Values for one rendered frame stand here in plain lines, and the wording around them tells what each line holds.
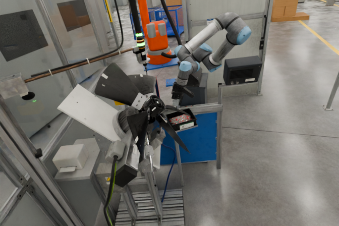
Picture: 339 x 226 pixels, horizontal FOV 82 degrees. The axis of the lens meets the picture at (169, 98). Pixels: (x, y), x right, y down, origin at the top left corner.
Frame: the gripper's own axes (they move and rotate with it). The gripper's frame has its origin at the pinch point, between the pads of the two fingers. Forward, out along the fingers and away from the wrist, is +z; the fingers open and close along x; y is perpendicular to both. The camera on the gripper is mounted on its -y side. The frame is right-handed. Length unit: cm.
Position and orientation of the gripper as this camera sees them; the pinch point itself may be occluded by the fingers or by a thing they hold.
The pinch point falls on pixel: (178, 107)
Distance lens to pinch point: 145.9
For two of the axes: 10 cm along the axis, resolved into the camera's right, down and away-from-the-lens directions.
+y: -9.8, -1.5, -1.0
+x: 0.1, 5.2, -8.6
